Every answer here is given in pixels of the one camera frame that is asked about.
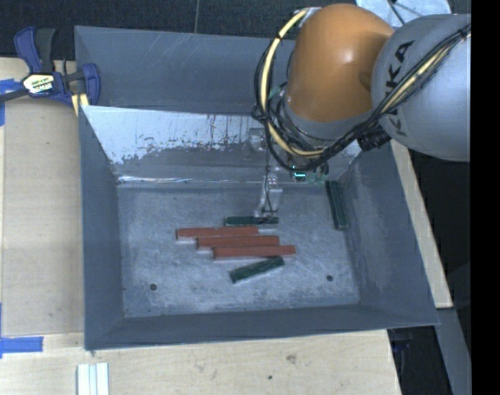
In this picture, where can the red-brown flat block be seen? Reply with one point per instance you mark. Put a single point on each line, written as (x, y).
(209, 232)
(258, 252)
(242, 241)

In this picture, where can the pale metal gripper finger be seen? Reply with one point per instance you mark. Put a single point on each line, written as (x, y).
(260, 204)
(277, 200)

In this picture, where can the grey metal bin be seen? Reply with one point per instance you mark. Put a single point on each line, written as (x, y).
(172, 286)

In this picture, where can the black cylinder on white bracket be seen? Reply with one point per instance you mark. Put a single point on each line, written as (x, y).
(373, 140)

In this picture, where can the dark green flat block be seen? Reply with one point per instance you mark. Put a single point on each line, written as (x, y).
(337, 206)
(256, 269)
(242, 221)

